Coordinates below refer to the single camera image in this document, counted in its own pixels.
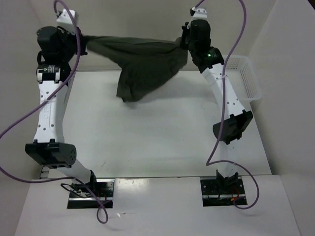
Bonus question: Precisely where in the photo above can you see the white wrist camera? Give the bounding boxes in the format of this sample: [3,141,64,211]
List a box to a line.
[56,8,79,35]
[190,7,207,21]

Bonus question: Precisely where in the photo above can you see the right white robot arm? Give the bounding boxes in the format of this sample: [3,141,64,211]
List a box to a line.
[181,19,253,193]

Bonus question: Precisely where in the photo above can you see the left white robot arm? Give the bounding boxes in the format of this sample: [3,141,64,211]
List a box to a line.
[25,26,98,197]

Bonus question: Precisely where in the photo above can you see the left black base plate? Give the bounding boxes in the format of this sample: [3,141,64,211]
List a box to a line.
[61,179,115,209]

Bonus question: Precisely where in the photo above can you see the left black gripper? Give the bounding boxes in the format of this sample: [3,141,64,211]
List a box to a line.
[57,26,87,61]

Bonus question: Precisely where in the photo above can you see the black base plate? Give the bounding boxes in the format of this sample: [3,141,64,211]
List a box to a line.
[61,179,115,209]
[200,177,247,207]

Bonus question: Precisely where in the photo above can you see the white plastic basket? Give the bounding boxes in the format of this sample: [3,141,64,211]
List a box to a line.
[225,55,262,102]

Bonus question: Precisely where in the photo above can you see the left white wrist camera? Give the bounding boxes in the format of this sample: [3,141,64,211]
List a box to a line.
[56,8,79,35]

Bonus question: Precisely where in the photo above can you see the aluminium table edge rail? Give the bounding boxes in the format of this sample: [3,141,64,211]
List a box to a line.
[39,166,50,179]

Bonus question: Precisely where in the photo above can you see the olive green shorts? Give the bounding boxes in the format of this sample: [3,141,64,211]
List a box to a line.
[85,36,188,102]

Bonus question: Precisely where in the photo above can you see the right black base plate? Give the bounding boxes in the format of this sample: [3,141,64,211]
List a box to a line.
[200,177,247,207]

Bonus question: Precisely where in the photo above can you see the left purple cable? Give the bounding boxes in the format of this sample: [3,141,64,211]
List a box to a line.
[0,0,109,224]

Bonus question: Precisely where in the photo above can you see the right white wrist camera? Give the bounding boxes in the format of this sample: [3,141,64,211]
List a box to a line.
[190,7,207,21]

